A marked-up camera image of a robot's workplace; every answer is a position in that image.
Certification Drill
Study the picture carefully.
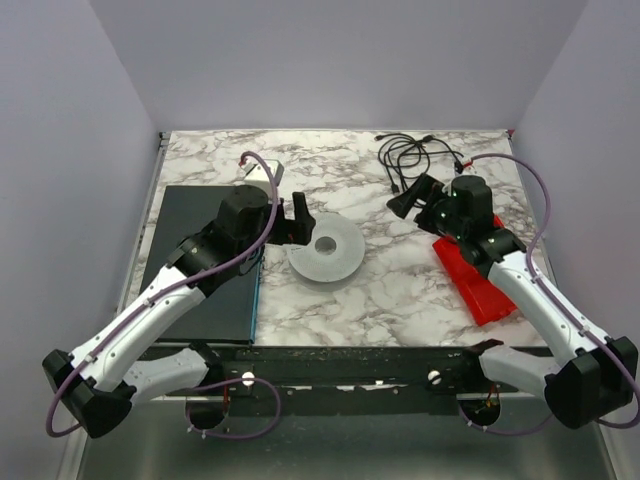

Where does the grey cable spool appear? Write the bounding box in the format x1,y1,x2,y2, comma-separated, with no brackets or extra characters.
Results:
287,213,366,284

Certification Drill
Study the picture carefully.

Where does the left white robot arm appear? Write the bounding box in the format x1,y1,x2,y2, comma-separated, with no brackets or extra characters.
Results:
42,184,316,439

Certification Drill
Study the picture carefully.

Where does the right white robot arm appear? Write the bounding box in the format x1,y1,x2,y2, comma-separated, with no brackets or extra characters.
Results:
386,174,639,429

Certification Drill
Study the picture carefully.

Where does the red plastic tray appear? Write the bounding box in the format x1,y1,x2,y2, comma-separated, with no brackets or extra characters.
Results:
432,234,517,326

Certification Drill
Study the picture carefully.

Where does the black flat box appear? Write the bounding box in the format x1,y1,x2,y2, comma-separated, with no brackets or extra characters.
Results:
139,185,261,344

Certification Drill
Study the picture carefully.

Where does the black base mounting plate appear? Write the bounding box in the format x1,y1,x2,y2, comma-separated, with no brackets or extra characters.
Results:
164,344,521,417

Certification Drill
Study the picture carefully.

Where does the black usb cable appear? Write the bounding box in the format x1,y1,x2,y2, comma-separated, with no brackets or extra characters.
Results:
374,132,467,196

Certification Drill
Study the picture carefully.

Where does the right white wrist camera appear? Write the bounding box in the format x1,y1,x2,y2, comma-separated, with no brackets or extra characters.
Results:
453,160,475,177

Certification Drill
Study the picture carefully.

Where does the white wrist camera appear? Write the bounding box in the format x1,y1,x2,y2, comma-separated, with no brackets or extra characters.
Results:
453,160,475,177
241,160,284,193

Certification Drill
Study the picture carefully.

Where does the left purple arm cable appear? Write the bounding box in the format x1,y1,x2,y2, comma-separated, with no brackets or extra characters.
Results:
44,151,283,441

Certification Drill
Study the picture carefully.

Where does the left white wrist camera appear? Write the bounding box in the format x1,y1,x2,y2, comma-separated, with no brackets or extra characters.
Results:
241,160,284,193

